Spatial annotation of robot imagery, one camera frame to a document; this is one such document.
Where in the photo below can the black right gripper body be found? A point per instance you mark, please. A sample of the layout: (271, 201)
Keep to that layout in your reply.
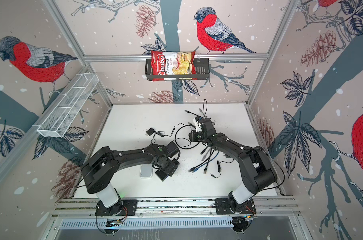
(198, 136)

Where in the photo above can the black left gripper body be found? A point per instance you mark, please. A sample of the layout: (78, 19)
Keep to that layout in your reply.
(169, 166)

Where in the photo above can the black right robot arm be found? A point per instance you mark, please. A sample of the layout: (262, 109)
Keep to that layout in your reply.
(256, 168)

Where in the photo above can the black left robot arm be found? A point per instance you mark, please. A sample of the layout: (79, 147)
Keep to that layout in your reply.
(98, 171)

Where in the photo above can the white grey flat device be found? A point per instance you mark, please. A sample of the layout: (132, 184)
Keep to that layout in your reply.
(146, 171)

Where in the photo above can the black power adapter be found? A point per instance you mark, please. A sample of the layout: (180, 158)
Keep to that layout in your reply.
(150, 132)

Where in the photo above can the red cassava chips bag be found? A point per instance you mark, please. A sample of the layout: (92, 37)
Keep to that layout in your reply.
(172, 63)

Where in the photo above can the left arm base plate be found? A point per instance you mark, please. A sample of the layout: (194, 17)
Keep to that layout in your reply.
(121, 208)

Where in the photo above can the black wire wall basket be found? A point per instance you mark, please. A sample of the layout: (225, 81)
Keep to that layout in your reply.
(198, 70)

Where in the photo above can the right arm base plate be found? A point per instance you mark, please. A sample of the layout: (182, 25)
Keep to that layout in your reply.
(227, 206)

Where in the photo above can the aluminium front rail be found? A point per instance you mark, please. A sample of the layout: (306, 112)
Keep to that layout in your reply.
(266, 206)

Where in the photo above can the white mesh wall shelf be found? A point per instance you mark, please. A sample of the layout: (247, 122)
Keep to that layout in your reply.
(70, 102)

